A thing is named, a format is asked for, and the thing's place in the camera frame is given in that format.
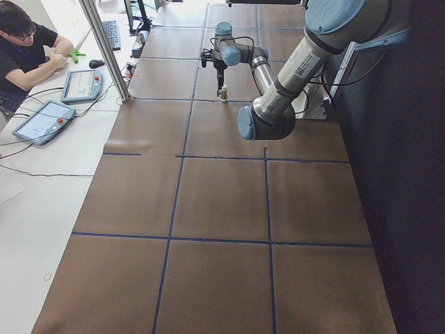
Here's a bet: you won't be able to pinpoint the brass valve white PPR ends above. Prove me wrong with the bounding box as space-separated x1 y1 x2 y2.
217 84 228 103

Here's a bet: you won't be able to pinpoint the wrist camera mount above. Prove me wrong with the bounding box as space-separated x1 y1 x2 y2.
200 49 214 68

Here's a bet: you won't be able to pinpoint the near teach pendant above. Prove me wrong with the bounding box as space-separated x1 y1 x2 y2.
12 100 76 145

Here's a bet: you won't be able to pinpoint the aluminium frame post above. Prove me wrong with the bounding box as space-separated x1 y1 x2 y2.
79 0 131 102

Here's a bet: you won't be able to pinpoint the teach pendant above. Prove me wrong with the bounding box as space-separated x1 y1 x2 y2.
12 100 76 145
60 68 102 104

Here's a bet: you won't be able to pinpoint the far teach pendant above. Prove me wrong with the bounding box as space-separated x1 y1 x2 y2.
60 68 102 104

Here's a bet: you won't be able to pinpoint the black keyboard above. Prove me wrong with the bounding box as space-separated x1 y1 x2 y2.
102 20 121 51

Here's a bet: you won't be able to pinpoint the orange black connector strip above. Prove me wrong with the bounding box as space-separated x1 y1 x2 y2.
125 63 136 77

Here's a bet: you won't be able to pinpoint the green plastic clamp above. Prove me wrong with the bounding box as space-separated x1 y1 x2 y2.
68 49 86 64

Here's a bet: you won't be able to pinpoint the white pedestal column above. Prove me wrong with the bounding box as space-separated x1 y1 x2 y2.
291 77 327 120

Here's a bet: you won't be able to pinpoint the black camera cable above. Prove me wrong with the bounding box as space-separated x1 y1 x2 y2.
208 35 255 53

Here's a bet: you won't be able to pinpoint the seated person black shirt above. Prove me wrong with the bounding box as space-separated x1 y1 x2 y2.
1 1 74 115

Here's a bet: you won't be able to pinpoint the steel cylinder weight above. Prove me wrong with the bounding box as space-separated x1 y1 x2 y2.
136 32 145 45

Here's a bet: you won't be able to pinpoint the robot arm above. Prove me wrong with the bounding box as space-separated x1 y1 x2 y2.
201 1 411 140

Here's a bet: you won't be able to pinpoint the black computer mouse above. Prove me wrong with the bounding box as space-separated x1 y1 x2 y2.
88 59 105 69

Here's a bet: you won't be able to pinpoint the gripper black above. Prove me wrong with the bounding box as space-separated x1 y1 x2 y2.
213 60 226 91

